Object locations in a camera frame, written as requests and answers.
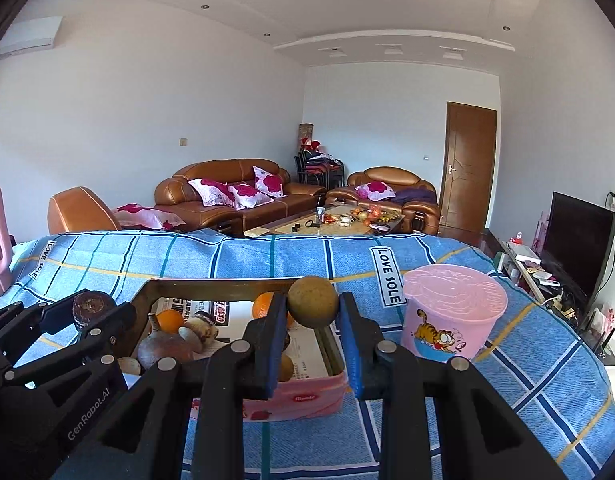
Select large brown round fruit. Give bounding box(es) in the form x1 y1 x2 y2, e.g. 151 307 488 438
136 313 193 370

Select orange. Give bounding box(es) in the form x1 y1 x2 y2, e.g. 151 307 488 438
252 292 276 318
279 353 294 382
156 309 185 334

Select small yellow round fruit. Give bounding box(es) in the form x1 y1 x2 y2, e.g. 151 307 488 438
288 275 338 328

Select pink cookie tin box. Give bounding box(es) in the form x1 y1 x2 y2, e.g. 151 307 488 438
132 278 347 422

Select pink cartoon cup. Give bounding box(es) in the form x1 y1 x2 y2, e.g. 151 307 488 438
401 264 508 362

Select pink flower blanket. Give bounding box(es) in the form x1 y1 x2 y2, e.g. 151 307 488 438
112 203 186 231

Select brown leather chair near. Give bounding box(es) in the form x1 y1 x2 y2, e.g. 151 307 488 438
47 186 121 234

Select low TV stand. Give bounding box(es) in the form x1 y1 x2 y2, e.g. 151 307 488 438
480 229 615 367

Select pink flower pillow left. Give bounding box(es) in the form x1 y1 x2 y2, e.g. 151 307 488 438
188 178 236 208

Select pink flower pillow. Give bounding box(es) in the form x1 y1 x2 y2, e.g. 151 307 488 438
188 178 236 208
228 183 274 210
253 166 286 198

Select pink flower pillow middle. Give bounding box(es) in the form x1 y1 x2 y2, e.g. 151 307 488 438
228 183 274 210

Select wooden coffee table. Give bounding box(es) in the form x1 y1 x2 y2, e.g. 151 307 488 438
244 203 405 237

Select brown leather long sofa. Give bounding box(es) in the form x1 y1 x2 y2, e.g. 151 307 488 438
154 158 326 235

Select brown leather armchair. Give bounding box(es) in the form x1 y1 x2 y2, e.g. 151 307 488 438
325 166 440 235

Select pink flower pillow armchair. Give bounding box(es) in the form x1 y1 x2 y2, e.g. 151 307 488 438
355 181 396 202

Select pink flower pillow right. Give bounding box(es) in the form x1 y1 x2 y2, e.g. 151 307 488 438
253 166 286 198

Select black television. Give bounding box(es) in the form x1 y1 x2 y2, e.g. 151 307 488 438
541 192 615 324

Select stacked dark chairs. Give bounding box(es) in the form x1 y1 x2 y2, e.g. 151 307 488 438
294 150 345 190

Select brown wooden door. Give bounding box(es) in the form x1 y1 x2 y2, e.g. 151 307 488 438
439 102 497 236

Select tall patterned floor vase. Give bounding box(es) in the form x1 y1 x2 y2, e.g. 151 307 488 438
298 122 314 151

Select white air conditioner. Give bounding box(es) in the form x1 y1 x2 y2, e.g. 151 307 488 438
0 16 63 60

